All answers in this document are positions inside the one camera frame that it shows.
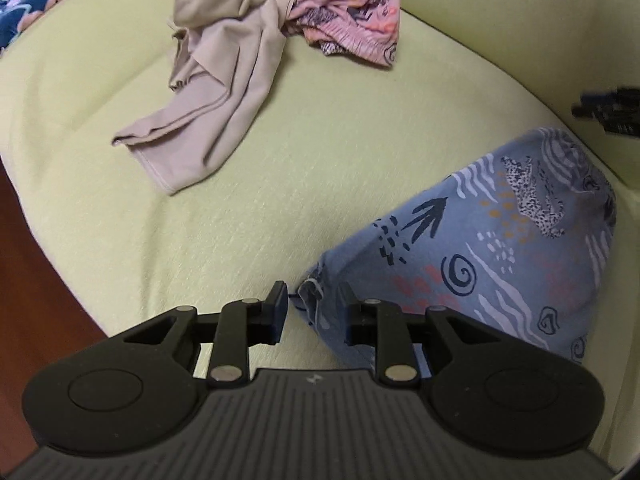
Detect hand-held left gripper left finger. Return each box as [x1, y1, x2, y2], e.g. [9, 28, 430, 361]
[122, 281, 292, 388]

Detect green covered sofa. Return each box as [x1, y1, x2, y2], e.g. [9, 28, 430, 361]
[0, 0, 640, 463]

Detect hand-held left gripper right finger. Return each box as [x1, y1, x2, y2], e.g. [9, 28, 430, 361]
[339, 282, 502, 387]

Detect beige garment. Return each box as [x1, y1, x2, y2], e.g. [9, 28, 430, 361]
[111, 0, 337, 197]

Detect pink patterned garment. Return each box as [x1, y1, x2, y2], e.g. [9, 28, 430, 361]
[284, 0, 403, 71]

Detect blue fleece blanket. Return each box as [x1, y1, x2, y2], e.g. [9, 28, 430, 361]
[0, 0, 123, 55]

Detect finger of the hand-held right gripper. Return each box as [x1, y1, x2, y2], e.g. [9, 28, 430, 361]
[571, 86, 640, 139]

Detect blue patterned garment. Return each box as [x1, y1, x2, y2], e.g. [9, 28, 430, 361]
[296, 127, 619, 376]

